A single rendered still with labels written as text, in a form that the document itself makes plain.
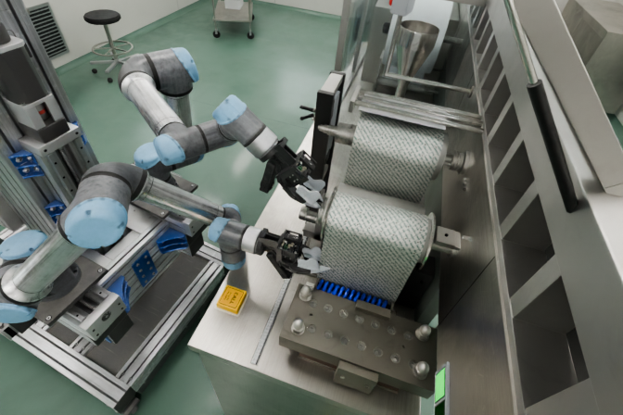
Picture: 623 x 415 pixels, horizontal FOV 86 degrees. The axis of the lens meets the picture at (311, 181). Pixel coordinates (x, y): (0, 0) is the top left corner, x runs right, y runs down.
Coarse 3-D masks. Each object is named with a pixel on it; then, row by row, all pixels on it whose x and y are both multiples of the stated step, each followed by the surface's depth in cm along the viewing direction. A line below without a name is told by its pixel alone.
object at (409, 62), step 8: (400, 48) 120; (400, 56) 122; (408, 56) 120; (416, 56) 119; (424, 56) 120; (400, 64) 125; (408, 64) 123; (416, 64) 123; (400, 72) 128; (408, 72) 126; (400, 80) 130; (400, 88) 133; (400, 96) 135
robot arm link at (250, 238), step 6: (252, 228) 96; (258, 228) 97; (246, 234) 94; (252, 234) 94; (258, 234) 94; (246, 240) 93; (252, 240) 93; (246, 246) 94; (252, 246) 93; (252, 252) 94
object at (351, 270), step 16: (336, 256) 89; (352, 256) 87; (368, 256) 85; (320, 272) 97; (336, 272) 95; (352, 272) 92; (368, 272) 90; (384, 272) 88; (400, 272) 86; (352, 288) 97; (368, 288) 95; (384, 288) 92; (400, 288) 90
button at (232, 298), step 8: (224, 288) 105; (232, 288) 105; (224, 296) 103; (232, 296) 103; (240, 296) 104; (216, 304) 102; (224, 304) 102; (232, 304) 102; (240, 304) 102; (232, 312) 102
